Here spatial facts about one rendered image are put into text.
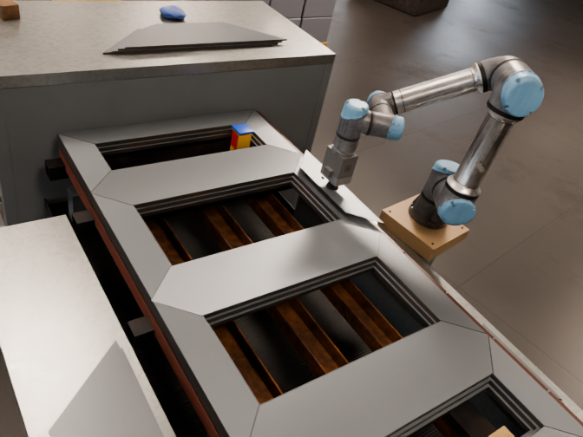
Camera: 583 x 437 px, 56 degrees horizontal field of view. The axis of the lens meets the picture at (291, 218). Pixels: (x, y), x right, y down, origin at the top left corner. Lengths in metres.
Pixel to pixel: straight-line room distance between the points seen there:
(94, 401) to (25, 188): 0.99
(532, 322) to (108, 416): 2.31
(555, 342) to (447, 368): 1.70
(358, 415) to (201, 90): 1.31
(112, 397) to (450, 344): 0.81
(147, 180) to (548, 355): 2.08
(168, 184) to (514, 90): 1.03
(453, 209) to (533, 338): 1.32
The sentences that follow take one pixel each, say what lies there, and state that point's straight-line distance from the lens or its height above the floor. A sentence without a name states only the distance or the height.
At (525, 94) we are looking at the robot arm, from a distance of 1.68.
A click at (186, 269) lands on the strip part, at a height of 0.86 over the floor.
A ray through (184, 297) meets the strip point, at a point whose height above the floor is 0.86.
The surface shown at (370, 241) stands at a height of 0.86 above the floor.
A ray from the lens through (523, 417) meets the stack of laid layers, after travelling 1.46.
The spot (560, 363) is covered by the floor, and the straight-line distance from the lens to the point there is 2.98.
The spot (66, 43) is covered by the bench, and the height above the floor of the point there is 1.05.
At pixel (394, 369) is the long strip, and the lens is 1.35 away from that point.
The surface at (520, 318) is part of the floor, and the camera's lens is 3.07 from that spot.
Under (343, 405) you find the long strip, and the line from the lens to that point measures 1.24.
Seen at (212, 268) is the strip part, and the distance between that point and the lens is 1.44.
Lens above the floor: 1.86
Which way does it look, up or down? 37 degrees down
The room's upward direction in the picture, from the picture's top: 14 degrees clockwise
